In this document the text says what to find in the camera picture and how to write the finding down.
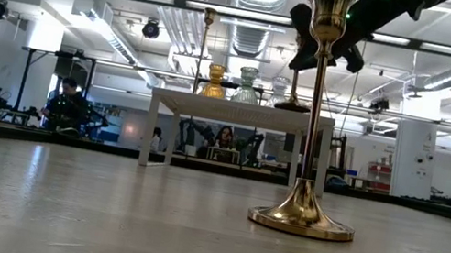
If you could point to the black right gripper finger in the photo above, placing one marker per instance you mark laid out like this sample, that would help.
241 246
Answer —
354 61
303 42

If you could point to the clear glass candle holder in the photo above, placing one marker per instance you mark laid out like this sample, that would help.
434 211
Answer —
275 93

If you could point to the brass candlestick holder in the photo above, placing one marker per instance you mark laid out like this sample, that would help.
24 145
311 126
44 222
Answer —
209 16
300 205
292 106

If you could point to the grey-green glass candle holder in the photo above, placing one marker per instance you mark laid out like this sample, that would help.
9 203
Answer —
245 95

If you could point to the amber glass candle holder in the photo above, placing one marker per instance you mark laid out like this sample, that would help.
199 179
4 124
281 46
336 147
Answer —
213 89

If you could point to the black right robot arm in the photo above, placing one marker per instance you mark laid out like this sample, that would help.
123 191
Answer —
424 1

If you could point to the black background robot arm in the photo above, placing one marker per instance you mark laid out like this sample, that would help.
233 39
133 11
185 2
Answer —
256 143
189 132

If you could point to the white perforated metal shelf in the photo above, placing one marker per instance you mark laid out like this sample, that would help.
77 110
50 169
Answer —
237 112

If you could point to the red storage shelf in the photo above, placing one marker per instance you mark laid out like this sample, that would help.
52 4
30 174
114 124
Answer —
380 168

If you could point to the black background rig frame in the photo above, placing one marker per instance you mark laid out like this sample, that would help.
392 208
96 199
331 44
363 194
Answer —
24 77

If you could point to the black aluminium table frame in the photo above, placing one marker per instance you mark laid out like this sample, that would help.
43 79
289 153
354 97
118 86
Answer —
19 136

